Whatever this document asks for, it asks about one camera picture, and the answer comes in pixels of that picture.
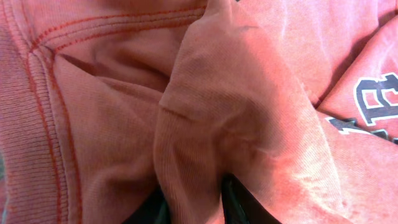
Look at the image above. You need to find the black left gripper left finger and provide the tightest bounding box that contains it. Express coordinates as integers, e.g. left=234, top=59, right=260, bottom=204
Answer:
left=123, top=187, right=171, bottom=224

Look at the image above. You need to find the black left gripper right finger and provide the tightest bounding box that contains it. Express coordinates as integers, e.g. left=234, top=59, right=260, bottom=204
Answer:
left=221, top=174, right=281, bottom=224

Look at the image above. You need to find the orange printed t-shirt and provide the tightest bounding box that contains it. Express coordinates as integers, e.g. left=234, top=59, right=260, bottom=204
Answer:
left=1, top=1, right=397, bottom=223

